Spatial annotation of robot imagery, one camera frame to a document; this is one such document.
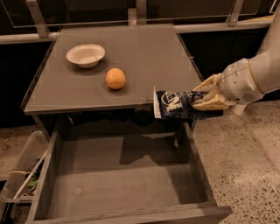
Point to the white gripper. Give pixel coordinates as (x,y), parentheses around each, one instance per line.
(237,82)

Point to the blue chip bag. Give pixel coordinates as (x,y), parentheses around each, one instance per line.
(170,104)

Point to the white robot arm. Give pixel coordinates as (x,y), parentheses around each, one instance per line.
(265,66)

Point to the open grey top drawer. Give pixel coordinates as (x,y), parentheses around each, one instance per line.
(118,173)

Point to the white diagonal support pole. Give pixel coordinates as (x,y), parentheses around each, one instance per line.
(238,109)

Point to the dark tape roll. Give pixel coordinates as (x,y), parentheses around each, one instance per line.
(142,116)

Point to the orange fruit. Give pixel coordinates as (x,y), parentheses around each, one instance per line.
(115,78)

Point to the grey wooden cabinet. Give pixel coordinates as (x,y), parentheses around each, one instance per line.
(138,60)

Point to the white paper bowl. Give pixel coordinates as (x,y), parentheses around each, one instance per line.
(85,56)

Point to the metal railing with glass panel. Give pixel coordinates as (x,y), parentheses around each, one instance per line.
(31,21)

